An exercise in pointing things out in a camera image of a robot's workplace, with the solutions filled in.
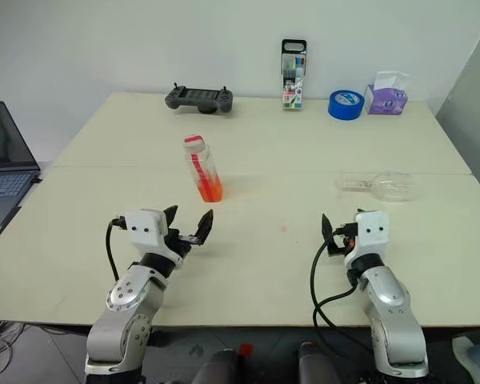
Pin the grey handheld game controller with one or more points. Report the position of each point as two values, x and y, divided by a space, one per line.
200 98

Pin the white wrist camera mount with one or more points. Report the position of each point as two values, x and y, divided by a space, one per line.
372 236
144 228

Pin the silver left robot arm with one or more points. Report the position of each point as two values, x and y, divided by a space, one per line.
124 296

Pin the bottle with orange liquid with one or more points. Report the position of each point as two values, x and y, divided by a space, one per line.
210 188

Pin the small red block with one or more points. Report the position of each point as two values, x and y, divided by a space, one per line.
245 349

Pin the red and white bottle cap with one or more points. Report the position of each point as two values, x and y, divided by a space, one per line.
194 143

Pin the clear wine glass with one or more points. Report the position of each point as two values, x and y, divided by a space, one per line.
392 186

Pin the blue and white object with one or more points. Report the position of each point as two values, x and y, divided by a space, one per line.
476 356

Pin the marker pen pack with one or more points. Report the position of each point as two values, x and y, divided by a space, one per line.
292 92

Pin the blue tape roll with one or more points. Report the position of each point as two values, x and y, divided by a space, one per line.
336 110

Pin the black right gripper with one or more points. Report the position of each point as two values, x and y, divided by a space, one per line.
337 249

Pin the dark grey laptop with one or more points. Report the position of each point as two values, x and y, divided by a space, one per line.
4 136

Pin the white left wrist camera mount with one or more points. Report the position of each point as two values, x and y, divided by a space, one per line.
144 228

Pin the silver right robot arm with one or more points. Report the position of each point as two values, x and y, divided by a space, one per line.
388 296

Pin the purple tissue box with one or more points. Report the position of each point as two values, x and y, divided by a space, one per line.
384 105

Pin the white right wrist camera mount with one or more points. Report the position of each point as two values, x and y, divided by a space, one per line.
372 236

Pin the white tissue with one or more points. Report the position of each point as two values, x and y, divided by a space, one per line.
390 79

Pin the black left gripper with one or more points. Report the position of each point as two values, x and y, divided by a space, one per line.
176 240

